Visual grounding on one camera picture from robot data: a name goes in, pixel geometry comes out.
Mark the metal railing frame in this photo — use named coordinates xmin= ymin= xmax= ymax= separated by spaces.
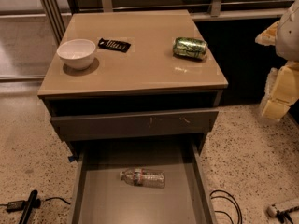
xmin=40 ymin=0 xmax=295 ymax=41

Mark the white power strip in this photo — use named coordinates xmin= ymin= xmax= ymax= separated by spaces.
xmin=266 ymin=197 xmax=299 ymax=218

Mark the clear plastic water bottle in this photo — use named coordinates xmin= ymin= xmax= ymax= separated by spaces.
xmin=120 ymin=168 xmax=165 ymax=189

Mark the blue tape piece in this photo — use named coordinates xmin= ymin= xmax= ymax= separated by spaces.
xmin=68 ymin=156 xmax=77 ymax=162

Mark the green soda can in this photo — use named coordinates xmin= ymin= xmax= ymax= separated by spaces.
xmin=173 ymin=37 xmax=207 ymax=60

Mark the black snack packet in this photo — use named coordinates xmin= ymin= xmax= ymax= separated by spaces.
xmin=98 ymin=38 xmax=131 ymax=53

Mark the grey open middle drawer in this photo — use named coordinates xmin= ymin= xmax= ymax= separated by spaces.
xmin=68 ymin=139 xmax=217 ymax=224

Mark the white ceramic bowl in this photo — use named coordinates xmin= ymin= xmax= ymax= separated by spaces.
xmin=57 ymin=39 xmax=96 ymax=70

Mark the grey drawer cabinet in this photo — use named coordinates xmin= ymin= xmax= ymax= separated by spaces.
xmin=38 ymin=10 xmax=228 ymax=158

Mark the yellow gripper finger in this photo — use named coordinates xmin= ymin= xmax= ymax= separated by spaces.
xmin=255 ymin=21 xmax=278 ymax=46
xmin=260 ymin=61 xmax=299 ymax=120

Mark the black bar device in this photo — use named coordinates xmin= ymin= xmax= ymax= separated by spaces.
xmin=19 ymin=189 xmax=41 ymax=224

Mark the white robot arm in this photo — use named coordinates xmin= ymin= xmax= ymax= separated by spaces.
xmin=255 ymin=0 xmax=299 ymax=121

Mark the black cable loop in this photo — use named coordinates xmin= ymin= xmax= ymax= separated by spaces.
xmin=209 ymin=189 xmax=244 ymax=224

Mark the grey top drawer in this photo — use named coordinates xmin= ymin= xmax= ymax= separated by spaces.
xmin=50 ymin=109 xmax=218 ymax=142

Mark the black power adapter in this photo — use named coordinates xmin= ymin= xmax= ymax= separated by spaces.
xmin=7 ymin=200 xmax=25 ymax=213

